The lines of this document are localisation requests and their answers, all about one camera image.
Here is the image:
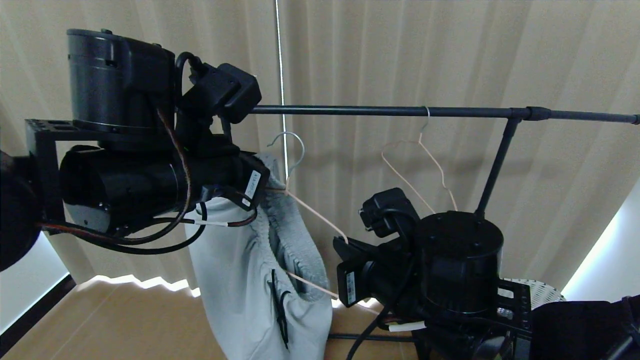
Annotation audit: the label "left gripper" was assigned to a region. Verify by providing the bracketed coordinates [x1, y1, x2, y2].
[59, 142, 271, 237]

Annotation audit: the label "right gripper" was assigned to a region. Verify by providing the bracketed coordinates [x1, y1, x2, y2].
[335, 236, 424, 309]

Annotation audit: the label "pink clothes hanger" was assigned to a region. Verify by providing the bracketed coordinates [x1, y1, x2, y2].
[380, 106, 459, 213]
[265, 131, 352, 301]

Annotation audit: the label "pale grey shorts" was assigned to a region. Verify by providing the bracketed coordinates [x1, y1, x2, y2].
[185, 152, 335, 360]

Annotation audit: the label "white laundry basket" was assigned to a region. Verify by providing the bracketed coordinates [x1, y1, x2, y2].
[500, 278, 569, 312]

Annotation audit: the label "black clothes rack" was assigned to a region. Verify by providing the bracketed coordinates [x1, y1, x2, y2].
[250, 104, 640, 345]

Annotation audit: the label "beige curtain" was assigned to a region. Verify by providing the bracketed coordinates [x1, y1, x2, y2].
[0, 0, 640, 301]

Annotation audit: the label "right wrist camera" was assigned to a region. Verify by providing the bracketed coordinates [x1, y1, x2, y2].
[358, 187, 421, 239]

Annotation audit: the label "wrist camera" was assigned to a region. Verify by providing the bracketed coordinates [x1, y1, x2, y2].
[174, 51, 263, 126]
[358, 187, 421, 239]

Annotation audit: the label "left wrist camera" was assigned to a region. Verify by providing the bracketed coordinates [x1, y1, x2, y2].
[174, 51, 263, 126]

